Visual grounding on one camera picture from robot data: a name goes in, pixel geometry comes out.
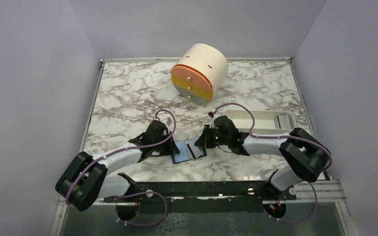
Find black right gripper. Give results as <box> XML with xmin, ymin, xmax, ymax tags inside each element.
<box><xmin>195</xmin><ymin>124</ymin><xmax>230</xmax><ymax>149</ymax></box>

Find blue card holder wallet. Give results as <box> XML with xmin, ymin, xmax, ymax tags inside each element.
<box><xmin>172</xmin><ymin>138</ymin><xmax>198</xmax><ymax>164</ymax></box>

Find white rectangular plastic tray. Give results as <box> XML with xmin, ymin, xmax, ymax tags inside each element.
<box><xmin>223</xmin><ymin>110</ymin><xmax>296</xmax><ymax>136</ymax></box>

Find stack of white cards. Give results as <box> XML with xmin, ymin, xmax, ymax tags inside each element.
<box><xmin>274</xmin><ymin>114</ymin><xmax>293</xmax><ymax>130</ymax></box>

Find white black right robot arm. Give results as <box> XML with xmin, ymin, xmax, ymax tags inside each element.
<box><xmin>194</xmin><ymin>116</ymin><xmax>332</xmax><ymax>200</ymax></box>

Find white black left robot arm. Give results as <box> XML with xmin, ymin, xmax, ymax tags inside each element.
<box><xmin>55</xmin><ymin>120</ymin><xmax>180</xmax><ymax>211</ymax></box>

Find round beige drawer cabinet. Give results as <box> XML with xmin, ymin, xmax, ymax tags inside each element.
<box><xmin>170</xmin><ymin>43</ymin><xmax>228</xmax><ymax>105</ymax></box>

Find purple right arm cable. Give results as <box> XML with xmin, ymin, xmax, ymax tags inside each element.
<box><xmin>208</xmin><ymin>103</ymin><xmax>334</xmax><ymax>172</ymax></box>

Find black metal base rail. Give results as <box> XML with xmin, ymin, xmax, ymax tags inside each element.
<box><xmin>104</xmin><ymin>180</ymin><xmax>296</xmax><ymax>214</ymax></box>

